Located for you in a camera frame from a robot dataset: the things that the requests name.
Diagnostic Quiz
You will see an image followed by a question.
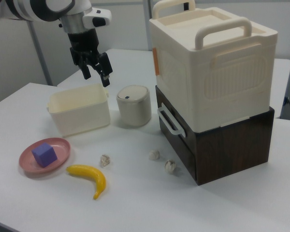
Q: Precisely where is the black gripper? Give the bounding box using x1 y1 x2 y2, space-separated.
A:
67 28 113 87

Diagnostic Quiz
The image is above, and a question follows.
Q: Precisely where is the purple foam cube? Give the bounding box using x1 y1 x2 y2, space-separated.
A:
31 142 58 168

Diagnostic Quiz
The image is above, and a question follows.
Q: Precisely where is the cream open plastic bin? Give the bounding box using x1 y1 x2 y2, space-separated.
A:
46 83 111 138

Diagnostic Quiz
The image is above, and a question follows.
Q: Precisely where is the small beige lidded trash can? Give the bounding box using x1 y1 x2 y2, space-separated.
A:
116 85 152 127

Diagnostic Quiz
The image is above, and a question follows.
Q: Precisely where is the pink round plate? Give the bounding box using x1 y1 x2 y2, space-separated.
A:
18 137 71 174

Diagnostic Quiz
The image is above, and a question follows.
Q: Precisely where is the yellow toy banana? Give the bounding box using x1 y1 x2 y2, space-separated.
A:
66 164 107 201

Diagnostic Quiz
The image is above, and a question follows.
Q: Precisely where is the dark wooden drawer box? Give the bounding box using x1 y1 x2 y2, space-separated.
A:
155 85 275 186

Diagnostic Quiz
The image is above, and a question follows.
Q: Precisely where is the grey metal partition post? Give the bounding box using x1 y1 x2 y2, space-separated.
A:
26 20 57 86
143 0 152 52

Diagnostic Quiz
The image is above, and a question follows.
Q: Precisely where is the cream storage box with handles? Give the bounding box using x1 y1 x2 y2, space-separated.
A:
149 0 278 132

